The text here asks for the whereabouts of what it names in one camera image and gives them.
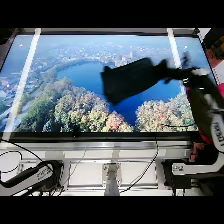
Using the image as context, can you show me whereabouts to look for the black cable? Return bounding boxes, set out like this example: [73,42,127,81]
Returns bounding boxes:
[0,139,46,165]
[0,150,24,175]
[119,143,161,194]

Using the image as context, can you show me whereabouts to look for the dark olive garment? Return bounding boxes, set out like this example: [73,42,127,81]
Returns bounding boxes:
[185,84,217,145]

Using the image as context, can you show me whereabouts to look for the person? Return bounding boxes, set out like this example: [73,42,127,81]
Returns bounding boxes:
[201,28,224,84]

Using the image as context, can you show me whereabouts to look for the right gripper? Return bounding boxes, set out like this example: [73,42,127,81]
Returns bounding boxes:
[165,66,190,84]

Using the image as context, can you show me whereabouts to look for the black pants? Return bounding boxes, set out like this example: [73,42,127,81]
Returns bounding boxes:
[100,57,169,105]

